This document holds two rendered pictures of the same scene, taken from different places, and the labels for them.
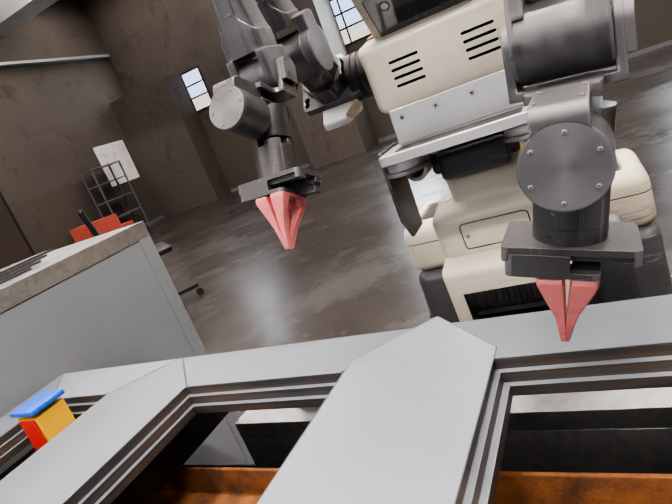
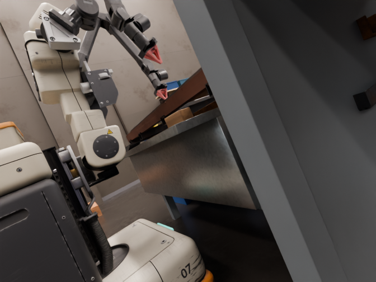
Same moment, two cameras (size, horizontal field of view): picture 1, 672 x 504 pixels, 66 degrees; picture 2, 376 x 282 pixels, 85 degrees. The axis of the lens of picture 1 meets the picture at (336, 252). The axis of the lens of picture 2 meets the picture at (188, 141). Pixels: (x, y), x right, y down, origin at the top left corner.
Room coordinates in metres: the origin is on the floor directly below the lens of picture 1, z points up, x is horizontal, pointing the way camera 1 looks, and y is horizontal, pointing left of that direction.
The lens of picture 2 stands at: (1.57, 0.50, 0.65)
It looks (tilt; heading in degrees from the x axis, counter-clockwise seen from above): 2 degrees down; 209
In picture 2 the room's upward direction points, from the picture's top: 24 degrees counter-clockwise
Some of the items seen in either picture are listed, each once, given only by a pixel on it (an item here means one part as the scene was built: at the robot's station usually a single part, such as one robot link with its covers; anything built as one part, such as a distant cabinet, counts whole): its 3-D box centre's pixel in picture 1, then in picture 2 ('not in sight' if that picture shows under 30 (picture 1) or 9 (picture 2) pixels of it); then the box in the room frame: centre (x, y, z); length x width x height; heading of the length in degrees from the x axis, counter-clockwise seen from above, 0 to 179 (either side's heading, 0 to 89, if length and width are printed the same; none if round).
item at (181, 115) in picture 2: not in sight; (178, 118); (0.86, 0.11, 0.71); 0.10 x 0.06 x 0.05; 72
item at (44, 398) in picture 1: (39, 406); not in sight; (0.78, 0.53, 0.88); 0.06 x 0.06 x 0.02; 59
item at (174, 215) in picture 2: not in sight; (160, 182); (0.21, -0.66, 0.34); 0.06 x 0.06 x 0.68; 59
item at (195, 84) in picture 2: not in sight; (164, 111); (0.62, -0.09, 0.80); 1.62 x 0.04 x 0.06; 59
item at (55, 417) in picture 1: (69, 457); not in sight; (0.78, 0.53, 0.78); 0.05 x 0.05 x 0.19; 59
